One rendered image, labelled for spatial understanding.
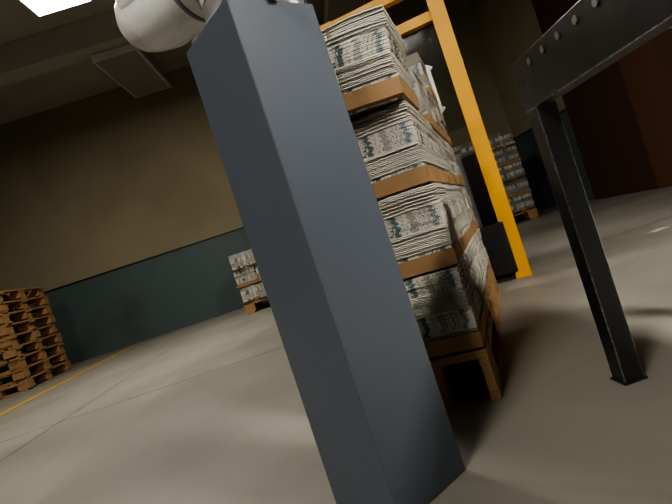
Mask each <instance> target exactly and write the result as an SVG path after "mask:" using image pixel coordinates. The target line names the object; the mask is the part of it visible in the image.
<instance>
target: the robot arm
mask: <svg viewBox="0 0 672 504"><path fill-rule="evenodd" d="M223 1H224V0H116V3H115V7H114V8H115V16H116V21H117V25H118V27H119V29H120V31H121V33H122V34H123V36H124V37H125V38H126V40H127V41H128V42H129V43H130V44H131V45H133V46H134V47H136V48H137V49H139V50H142V51H145V52H163V51H168V50H172V49H176V48H179V47H181V46H183V45H185V44H186V43H188V42H189V41H191V40H192V39H193V40H192V45H193V43H194V42H195V40H196V39H197V37H198V36H199V35H200V33H201V32H202V30H203V29H204V28H205V26H206V25H207V23H208V22H209V21H210V19H211V18H212V16H213V15H214V13H215V12H216V11H217V9H218V8H219V6H220V5H221V4H222V2H223ZM271 1H283V2H294V3H306V4H307V0H271Z"/></svg>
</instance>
